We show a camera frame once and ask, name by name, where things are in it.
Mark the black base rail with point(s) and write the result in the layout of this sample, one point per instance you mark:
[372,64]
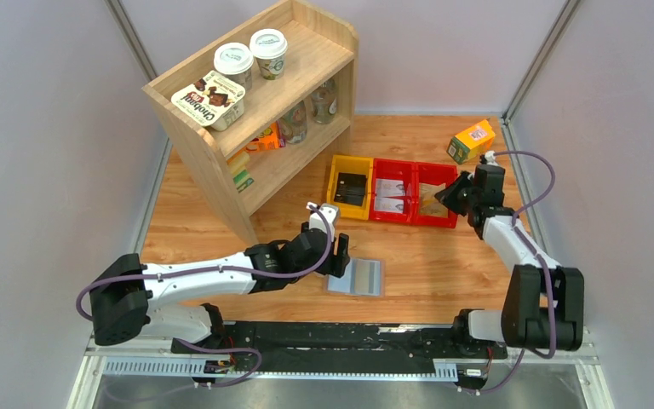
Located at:
[349,348]

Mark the Chobani yogurt pack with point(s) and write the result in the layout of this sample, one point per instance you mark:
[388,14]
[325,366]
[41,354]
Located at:
[214,101]

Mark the yellow green sponge pack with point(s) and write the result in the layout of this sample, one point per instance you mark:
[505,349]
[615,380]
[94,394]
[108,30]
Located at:
[237,165]

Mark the white cards stack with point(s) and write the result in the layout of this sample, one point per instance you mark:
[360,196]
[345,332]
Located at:
[390,196]

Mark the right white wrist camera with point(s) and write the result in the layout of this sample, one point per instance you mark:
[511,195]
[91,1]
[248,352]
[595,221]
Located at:
[489,158]

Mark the white-lidded paper cup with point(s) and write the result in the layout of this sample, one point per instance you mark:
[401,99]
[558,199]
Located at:
[269,47]
[235,61]

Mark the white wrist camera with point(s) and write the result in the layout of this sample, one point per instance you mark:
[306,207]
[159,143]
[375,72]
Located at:
[489,158]
[323,217]

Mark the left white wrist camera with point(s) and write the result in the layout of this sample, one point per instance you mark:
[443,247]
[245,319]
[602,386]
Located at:
[323,217]

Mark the pink leather card holder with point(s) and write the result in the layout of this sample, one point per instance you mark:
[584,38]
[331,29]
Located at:
[345,284]

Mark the left white-lidded paper cup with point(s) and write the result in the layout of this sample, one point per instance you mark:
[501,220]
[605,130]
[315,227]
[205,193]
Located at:
[235,61]

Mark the red plastic bin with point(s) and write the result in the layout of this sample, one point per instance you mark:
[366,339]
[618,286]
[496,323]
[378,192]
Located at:
[435,174]
[396,170]

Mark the middle red plastic bin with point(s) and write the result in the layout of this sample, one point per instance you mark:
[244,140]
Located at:
[396,170]

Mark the orange snack box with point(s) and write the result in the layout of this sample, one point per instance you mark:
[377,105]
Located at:
[269,139]

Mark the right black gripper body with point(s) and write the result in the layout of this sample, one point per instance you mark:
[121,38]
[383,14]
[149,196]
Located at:
[461,193]

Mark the right glass jar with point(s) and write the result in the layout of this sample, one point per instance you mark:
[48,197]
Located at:
[324,102]

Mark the right red plastic bin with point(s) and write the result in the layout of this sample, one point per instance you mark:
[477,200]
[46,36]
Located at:
[435,174]

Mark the wooden shelf unit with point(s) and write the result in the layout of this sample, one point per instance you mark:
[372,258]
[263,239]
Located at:
[320,46]

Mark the yellow plastic bin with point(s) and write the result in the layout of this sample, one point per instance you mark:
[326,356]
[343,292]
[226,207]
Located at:
[356,165]

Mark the tan cards stack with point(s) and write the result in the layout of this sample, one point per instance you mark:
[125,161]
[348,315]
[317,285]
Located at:
[428,204]

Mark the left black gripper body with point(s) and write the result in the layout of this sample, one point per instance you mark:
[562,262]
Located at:
[337,255]

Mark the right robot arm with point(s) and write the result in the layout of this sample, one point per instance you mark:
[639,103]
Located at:
[543,308]

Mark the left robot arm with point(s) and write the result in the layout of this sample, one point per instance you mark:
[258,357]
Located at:
[131,298]

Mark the glass jar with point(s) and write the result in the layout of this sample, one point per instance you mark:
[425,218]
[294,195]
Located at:
[293,125]
[324,102]

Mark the black cards stack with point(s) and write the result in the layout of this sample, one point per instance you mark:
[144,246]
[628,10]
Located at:
[351,189]

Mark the left glass jar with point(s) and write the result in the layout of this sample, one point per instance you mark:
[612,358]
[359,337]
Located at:
[293,125]

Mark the orange green juice carton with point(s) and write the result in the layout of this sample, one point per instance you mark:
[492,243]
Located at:
[471,142]

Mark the right white-lidded paper cup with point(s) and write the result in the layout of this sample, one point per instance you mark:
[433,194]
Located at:
[269,47]

